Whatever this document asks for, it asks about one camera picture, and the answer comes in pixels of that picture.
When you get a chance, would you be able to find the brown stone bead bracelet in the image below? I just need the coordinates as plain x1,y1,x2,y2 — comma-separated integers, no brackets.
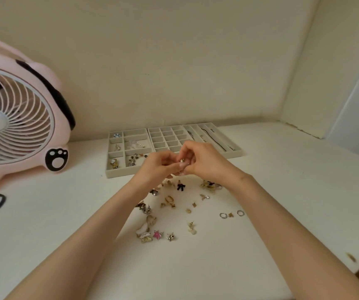
128,154,149,167

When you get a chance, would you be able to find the pile of mixed jewelry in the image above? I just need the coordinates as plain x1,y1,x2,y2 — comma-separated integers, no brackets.
134,176,246,244

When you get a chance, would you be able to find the person's right forearm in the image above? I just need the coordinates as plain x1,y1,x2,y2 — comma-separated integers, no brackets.
234,174,359,300

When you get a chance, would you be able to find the grey earring grid tray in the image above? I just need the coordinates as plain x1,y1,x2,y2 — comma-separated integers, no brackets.
147,125,196,153

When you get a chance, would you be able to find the brown cord necklace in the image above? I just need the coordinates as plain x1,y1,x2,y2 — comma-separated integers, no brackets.
203,127,227,152

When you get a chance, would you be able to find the white table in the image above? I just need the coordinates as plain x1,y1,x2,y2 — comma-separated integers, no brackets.
0,121,359,300

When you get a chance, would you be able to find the grey necklace tray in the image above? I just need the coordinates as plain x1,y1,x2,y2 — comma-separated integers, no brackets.
183,122,244,160

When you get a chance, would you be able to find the white door panel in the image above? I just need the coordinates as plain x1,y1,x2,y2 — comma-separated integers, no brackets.
326,43,359,166

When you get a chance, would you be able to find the pink animal-shaped desk fan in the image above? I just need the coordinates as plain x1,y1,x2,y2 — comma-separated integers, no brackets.
0,33,76,194

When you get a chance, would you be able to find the person's right hand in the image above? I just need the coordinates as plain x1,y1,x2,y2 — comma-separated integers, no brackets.
176,140,250,193

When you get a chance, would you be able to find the person's left forearm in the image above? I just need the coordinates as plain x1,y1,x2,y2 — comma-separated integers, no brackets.
5,182,144,300

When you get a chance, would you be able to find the grey bracelet tray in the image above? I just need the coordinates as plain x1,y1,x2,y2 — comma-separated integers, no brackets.
105,127,155,179

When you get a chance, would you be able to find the person's left hand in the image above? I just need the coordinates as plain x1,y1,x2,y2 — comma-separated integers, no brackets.
128,150,188,200

